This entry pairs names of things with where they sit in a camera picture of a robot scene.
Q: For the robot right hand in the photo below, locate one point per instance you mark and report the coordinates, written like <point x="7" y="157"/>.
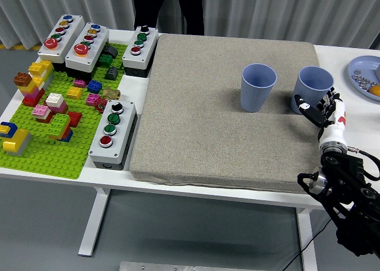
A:
<point x="335" y="125"/>

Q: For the blue ribbed plastic cup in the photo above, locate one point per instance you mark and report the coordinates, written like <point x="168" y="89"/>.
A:
<point x="310" y="92"/>
<point x="255" y="98"/>

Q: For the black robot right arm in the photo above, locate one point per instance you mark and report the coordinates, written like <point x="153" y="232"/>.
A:
<point x="350" y="182"/>

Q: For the orange fruit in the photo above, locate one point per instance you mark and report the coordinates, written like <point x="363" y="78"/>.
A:
<point x="375" y="90"/>

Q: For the blue plate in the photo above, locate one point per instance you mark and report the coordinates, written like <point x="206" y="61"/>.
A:
<point x="363" y="64"/>

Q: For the grey block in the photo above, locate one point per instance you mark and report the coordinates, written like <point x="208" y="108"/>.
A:
<point x="378" y="72"/>

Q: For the white table leg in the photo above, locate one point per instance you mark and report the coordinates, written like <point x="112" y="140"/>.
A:
<point x="307" y="244"/>
<point x="95" y="223"/>

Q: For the grey-brown fabric mat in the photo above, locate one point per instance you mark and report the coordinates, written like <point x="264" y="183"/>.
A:
<point x="207" y="128"/>

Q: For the four-button white control box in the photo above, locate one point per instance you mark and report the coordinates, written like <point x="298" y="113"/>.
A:
<point x="148" y="45"/>
<point x="124" y="128"/>

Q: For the person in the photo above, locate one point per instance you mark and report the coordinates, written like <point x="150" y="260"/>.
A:
<point x="145" y="6"/>

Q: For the grey metal plate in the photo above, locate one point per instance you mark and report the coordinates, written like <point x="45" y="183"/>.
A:
<point x="154" y="266"/>

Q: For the dark grey sloped brick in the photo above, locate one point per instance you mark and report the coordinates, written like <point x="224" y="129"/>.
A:
<point x="112" y="51"/>

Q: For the dark green toy brick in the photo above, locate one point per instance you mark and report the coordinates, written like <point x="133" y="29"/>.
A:
<point x="105" y="60"/>

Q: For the blue toy brick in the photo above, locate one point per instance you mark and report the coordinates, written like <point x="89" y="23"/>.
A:
<point x="94" y="86"/>

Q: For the five-button white control box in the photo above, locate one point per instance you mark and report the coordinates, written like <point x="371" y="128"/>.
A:
<point x="98" y="45"/>
<point x="72" y="33"/>

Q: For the small magenta toy brick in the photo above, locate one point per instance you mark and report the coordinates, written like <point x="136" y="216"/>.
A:
<point x="79" y="83"/>

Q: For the red toy brick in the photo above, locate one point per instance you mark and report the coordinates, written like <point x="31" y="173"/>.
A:
<point x="75" y="118"/>

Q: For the yellow toy brick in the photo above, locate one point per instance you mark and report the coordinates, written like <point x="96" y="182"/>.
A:
<point x="74" y="92"/>

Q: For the green orange blue brick stack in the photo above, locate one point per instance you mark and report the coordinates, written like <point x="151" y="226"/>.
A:
<point x="59" y="122"/>

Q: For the green toy brick baseplate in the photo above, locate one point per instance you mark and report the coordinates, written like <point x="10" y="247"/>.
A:
<point x="44" y="161"/>

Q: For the pink white red brick stack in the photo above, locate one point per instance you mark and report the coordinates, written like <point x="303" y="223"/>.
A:
<point x="41" y="110"/>

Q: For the yellow white brick stack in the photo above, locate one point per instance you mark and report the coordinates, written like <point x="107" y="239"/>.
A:
<point x="40" y="67"/>

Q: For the brown yellow pink brick stack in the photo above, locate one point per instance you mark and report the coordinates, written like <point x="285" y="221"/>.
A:
<point x="22" y="79"/>

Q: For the blue yellow grey brick stack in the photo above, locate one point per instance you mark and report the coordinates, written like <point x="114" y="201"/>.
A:
<point x="17" y="140"/>

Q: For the white pleated curtain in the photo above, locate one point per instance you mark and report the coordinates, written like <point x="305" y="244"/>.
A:
<point x="29" y="9"/>

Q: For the yellow black floor tape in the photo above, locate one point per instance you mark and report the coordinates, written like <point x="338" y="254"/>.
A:
<point x="17" y="47"/>

